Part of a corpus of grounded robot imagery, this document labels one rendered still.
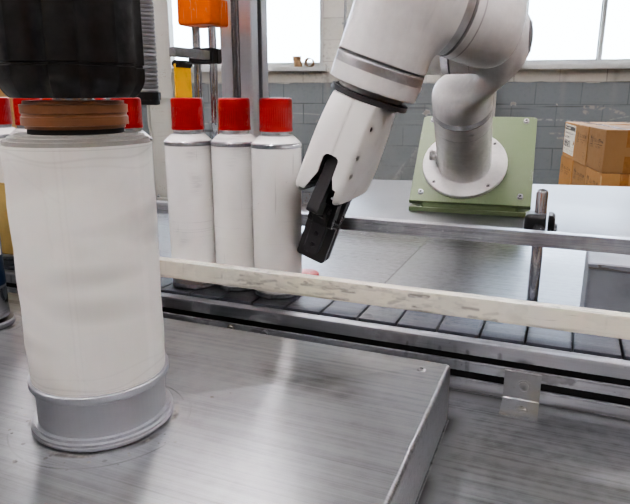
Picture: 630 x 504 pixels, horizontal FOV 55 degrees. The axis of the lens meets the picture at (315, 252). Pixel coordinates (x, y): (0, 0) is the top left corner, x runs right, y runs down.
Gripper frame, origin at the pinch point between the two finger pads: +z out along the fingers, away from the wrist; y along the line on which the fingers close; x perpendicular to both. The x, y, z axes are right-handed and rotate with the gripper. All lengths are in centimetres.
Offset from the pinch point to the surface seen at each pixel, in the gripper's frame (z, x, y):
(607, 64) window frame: -55, 33, -553
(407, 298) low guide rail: -0.2, 11.2, 4.4
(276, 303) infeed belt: 7.1, -0.9, 3.4
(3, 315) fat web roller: 13.0, -20.5, 18.8
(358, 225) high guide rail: -2.2, 2.7, -3.2
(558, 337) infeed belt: -2.1, 24.5, 2.0
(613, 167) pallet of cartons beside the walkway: 7, 55, -333
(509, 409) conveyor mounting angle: 3.4, 23.0, 7.8
